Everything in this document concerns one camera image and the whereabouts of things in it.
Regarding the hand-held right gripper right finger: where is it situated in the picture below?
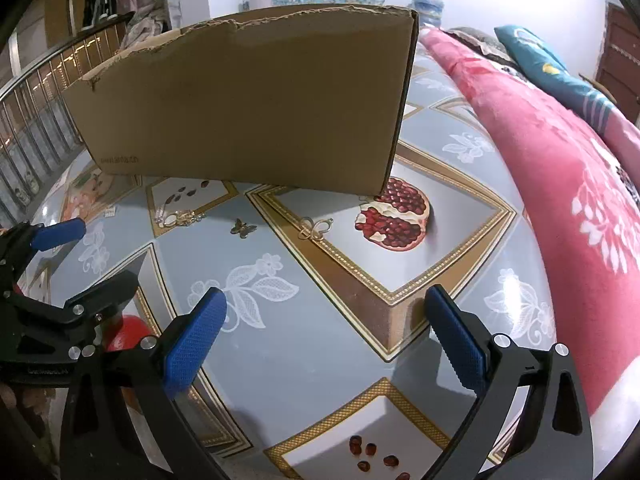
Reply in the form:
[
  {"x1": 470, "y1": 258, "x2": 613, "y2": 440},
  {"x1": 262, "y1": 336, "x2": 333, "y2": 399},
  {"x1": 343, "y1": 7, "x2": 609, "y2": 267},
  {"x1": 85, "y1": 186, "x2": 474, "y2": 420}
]
[{"x1": 424, "y1": 284, "x2": 596, "y2": 480}]

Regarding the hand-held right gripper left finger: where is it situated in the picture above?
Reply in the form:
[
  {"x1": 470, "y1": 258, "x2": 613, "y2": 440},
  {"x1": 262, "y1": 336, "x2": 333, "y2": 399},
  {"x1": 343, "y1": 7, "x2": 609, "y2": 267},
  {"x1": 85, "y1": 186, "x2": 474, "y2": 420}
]
[{"x1": 59, "y1": 287, "x2": 236, "y2": 480}]

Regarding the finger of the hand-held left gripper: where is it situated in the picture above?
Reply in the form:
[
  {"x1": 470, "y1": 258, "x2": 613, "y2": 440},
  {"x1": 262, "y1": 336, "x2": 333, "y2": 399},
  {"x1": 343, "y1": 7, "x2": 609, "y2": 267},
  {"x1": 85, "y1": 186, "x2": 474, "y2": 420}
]
[
  {"x1": 0, "y1": 219, "x2": 87, "y2": 286},
  {"x1": 20, "y1": 271, "x2": 139, "y2": 358}
]

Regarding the silver gold charm chain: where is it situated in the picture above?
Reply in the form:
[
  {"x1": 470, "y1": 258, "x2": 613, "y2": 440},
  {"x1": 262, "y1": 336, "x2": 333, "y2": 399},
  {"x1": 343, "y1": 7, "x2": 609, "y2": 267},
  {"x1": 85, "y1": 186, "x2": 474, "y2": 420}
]
[{"x1": 154, "y1": 208, "x2": 207, "y2": 227}]

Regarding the brown cardboard box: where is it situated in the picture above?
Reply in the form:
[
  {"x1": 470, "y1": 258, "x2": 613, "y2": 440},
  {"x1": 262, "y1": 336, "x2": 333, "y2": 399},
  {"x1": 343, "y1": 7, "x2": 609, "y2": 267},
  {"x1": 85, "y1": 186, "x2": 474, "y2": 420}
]
[{"x1": 60, "y1": 4, "x2": 420, "y2": 197}]

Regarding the fruit print tablecloth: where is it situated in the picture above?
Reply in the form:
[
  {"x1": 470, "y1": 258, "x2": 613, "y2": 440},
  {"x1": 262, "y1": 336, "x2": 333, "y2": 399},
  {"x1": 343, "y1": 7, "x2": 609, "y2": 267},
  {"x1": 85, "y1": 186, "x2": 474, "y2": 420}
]
[{"x1": 30, "y1": 50, "x2": 558, "y2": 480}]

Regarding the metal stair railing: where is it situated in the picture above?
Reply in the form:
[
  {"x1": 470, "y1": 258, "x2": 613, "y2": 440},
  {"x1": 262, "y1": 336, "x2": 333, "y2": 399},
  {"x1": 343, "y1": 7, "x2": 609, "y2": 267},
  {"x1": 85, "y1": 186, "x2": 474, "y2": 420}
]
[{"x1": 0, "y1": 12, "x2": 136, "y2": 226}]

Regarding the pink floral blanket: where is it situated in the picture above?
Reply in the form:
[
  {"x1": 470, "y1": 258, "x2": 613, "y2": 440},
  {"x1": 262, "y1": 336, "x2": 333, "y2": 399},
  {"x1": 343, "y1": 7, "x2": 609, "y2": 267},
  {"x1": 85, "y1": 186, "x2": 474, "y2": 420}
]
[{"x1": 417, "y1": 27, "x2": 640, "y2": 416}]

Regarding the pile of light clothes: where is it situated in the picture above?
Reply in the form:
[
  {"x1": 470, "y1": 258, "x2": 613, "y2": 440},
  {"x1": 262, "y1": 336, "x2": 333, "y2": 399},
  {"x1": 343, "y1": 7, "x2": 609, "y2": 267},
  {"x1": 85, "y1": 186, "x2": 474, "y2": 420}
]
[{"x1": 122, "y1": 0, "x2": 173, "y2": 51}]

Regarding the blue patterned pillow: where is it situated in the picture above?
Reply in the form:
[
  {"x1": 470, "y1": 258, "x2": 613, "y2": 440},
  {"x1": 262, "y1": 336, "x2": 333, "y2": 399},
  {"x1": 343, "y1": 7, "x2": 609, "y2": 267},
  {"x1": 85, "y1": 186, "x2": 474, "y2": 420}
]
[{"x1": 495, "y1": 25, "x2": 621, "y2": 131}]

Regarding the wooden chair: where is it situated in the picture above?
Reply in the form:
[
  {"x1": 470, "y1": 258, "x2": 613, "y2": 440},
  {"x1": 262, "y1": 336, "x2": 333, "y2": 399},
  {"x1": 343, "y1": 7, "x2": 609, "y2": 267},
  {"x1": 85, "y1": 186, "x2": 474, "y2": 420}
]
[{"x1": 579, "y1": 73, "x2": 617, "y2": 97}]

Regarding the grey cloth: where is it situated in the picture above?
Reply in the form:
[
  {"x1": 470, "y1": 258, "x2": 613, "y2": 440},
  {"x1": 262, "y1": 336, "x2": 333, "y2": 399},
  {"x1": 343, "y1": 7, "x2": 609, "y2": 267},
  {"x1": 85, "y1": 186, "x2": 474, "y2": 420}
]
[{"x1": 449, "y1": 27, "x2": 507, "y2": 62}]

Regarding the brown wooden door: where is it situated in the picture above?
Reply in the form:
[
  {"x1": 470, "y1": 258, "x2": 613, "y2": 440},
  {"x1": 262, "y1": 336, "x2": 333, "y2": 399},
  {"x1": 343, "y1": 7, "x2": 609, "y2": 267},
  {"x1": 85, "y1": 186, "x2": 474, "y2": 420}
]
[{"x1": 595, "y1": 2, "x2": 640, "y2": 116}]

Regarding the blue water jug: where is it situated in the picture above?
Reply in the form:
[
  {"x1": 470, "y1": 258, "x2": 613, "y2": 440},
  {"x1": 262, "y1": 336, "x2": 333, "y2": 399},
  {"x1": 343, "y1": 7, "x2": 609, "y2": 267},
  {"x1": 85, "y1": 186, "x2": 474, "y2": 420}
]
[{"x1": 412, "y1": 0, "x2": 445, "y2": 28}]

